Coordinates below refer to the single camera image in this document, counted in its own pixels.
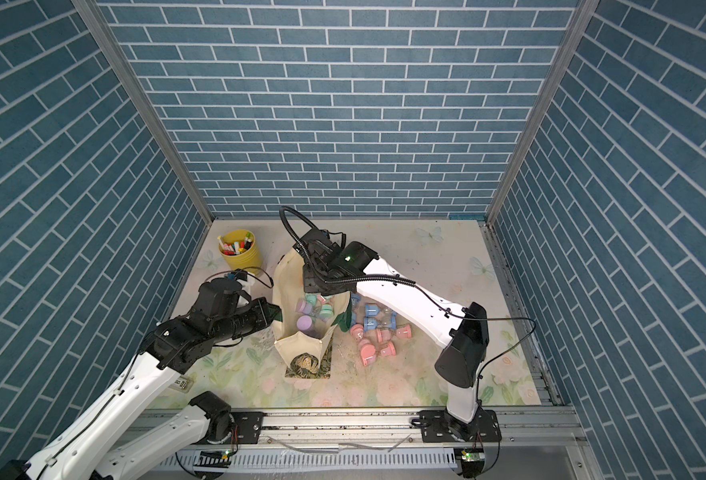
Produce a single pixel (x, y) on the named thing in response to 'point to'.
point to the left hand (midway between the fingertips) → (289, 311)
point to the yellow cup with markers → (239, 249)
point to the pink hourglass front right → (389, 350)
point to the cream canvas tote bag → (302, 355)
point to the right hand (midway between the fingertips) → (313, 282)
